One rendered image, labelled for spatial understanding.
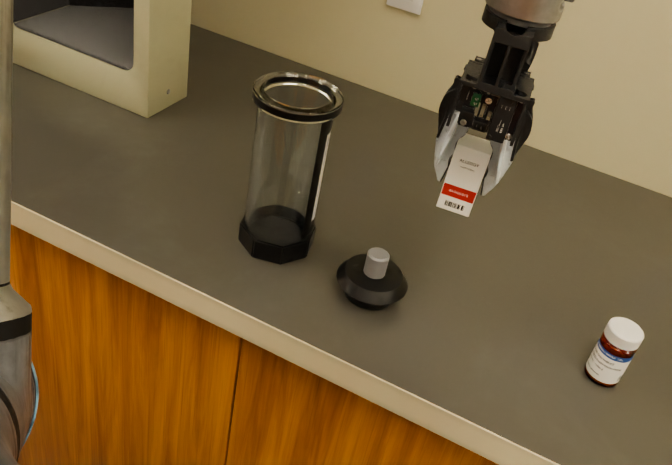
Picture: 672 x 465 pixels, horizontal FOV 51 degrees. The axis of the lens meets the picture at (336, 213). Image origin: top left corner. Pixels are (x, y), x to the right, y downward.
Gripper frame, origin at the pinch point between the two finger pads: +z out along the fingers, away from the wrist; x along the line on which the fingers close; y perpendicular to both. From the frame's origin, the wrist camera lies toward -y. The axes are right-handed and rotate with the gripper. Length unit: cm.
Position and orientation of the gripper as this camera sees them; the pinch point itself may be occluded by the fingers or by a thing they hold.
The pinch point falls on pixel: (465, 175)
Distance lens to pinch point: 83.4
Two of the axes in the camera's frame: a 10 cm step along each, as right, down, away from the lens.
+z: -1.9, 8.1, 5.6
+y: -3.0, 5.0, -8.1
